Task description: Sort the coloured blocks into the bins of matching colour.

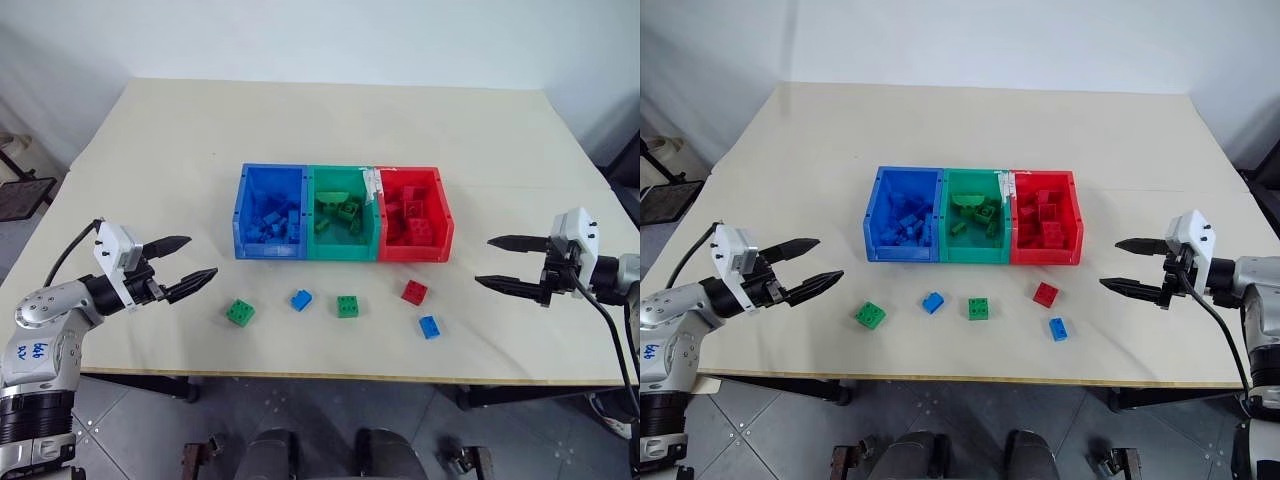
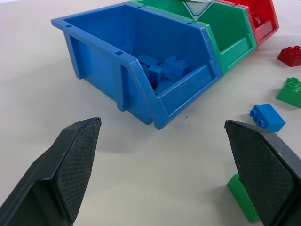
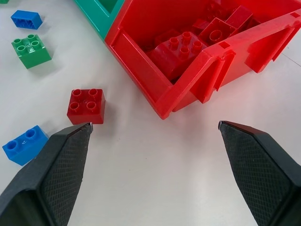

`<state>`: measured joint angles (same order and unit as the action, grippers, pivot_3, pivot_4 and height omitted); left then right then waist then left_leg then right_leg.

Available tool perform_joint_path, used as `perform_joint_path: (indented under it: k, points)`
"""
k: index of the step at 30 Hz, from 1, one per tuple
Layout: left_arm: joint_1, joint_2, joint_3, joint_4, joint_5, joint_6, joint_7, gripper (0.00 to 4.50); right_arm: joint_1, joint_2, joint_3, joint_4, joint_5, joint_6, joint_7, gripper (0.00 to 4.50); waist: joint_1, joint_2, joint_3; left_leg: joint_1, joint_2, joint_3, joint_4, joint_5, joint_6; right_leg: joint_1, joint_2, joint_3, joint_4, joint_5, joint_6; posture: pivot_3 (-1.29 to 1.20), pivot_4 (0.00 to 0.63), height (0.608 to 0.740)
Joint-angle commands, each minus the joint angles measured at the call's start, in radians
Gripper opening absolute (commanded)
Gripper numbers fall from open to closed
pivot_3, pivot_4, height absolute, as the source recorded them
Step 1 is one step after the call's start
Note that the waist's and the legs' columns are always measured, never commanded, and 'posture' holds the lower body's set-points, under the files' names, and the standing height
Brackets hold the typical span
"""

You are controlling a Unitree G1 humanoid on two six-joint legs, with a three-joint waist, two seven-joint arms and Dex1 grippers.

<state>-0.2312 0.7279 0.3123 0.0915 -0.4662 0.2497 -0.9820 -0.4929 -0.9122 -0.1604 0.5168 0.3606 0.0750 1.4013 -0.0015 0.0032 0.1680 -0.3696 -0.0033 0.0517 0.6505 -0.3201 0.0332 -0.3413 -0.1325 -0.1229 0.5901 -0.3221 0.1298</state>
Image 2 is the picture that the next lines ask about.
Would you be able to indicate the red toy brick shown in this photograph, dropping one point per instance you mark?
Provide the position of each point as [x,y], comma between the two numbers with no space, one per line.
[290,56]

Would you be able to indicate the blue plastic storage bin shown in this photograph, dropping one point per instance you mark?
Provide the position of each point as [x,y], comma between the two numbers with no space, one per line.
[131,63]

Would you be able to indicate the blue toy brick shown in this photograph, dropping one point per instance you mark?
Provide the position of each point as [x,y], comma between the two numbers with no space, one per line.
[176,66]
[147,61]
[156,73]
[268,117]

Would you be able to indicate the green plastic storage bin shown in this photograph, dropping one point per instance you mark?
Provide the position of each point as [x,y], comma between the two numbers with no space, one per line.
[225,35]

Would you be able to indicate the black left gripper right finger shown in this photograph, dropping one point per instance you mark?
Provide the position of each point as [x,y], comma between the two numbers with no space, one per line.
[263,169]

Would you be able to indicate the green toy brick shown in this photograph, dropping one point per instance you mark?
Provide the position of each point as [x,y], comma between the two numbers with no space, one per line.
[242,197]
[290,91]

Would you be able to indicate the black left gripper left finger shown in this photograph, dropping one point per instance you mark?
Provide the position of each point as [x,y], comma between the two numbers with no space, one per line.
[56,169]

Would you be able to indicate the red plastic storage bin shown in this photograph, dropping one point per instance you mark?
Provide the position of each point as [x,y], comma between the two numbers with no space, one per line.
[261,21]

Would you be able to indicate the triangular label sticker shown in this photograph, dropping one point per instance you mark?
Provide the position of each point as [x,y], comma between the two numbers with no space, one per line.
[195,7]

